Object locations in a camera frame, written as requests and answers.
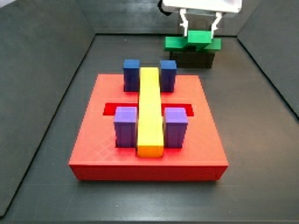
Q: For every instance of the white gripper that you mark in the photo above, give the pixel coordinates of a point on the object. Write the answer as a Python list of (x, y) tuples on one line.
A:
[(228, 6)]

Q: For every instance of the green U-shaped object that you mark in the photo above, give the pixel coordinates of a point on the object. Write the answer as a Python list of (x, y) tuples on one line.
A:
[(197, 41)]

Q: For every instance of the black fixture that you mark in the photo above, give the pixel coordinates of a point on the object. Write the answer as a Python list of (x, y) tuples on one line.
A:
[(192, 59)]

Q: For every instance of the red base board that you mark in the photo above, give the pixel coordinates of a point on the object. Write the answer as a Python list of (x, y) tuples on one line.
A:
[(97, 160)]

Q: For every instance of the dark blue right block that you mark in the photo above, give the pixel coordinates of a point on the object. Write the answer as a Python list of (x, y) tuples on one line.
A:
[(167, 75)]

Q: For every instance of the dark blue block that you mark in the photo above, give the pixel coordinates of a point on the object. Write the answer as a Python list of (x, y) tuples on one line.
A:
[(167, 75), (131, 68)]

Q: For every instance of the dark blue left block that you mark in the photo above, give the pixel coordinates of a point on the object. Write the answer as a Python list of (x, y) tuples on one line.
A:
[(131, 68)]

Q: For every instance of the purple right block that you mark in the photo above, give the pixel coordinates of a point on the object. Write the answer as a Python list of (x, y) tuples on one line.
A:
[(175, 126)]

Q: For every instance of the purple block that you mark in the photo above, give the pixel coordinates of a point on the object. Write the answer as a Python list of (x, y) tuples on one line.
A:
[(175, 126), (125, 127)]

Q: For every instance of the purple left block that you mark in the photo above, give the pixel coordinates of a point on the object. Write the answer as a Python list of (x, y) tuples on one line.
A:
[(125, 127)]

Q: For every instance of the yellow long bar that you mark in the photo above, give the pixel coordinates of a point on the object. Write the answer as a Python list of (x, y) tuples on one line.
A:
[(149, 143)]

